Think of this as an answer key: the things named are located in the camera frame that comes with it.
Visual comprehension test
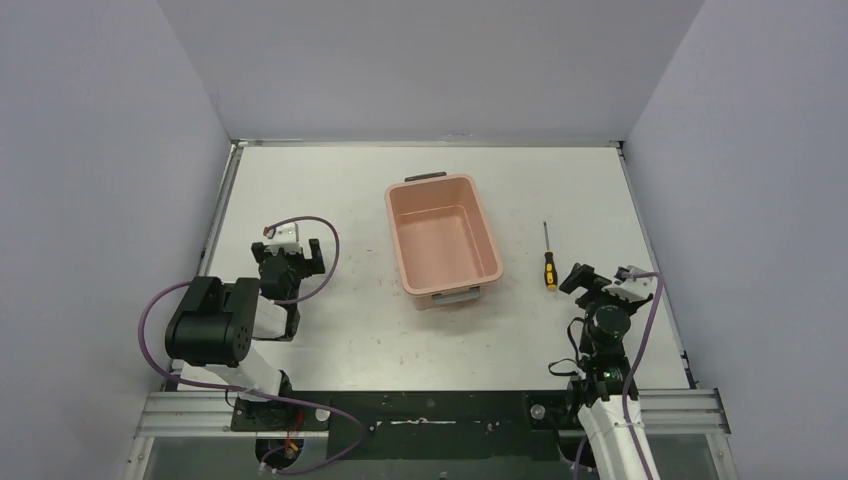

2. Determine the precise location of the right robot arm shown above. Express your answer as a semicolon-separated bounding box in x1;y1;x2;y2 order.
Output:
558;263;664;479

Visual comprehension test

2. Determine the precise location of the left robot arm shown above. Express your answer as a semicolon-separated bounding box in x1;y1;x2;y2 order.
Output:
165;238;326;431

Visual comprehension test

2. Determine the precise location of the yellow black screwdriver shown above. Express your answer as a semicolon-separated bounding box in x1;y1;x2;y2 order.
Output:
543;221;558;291

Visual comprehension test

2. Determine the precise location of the pink plastic bin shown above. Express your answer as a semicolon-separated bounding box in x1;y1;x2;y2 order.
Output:
385;172;504;310

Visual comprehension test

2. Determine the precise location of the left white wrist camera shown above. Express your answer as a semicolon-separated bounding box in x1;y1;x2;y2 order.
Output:
264;222;303;255

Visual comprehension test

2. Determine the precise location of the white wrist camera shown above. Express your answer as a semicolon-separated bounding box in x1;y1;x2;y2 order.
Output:
601;265;658;303
264;222;303;255

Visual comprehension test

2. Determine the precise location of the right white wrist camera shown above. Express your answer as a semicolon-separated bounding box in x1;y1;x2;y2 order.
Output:
601;265;658;303

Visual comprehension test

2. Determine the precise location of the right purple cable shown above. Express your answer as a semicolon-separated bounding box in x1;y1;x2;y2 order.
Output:
572;270;666;480

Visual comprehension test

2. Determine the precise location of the purple cable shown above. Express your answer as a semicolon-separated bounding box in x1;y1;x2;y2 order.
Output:
137;215;367;477
572;270;666;480

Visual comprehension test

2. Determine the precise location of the aluminium frame rail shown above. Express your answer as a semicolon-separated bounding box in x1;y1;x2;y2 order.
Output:
135;389;731;440

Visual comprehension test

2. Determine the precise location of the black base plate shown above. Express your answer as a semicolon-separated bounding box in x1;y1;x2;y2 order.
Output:
225;390;584;466

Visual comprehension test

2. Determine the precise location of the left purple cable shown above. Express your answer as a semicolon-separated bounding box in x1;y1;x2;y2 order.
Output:
137;215;367;477

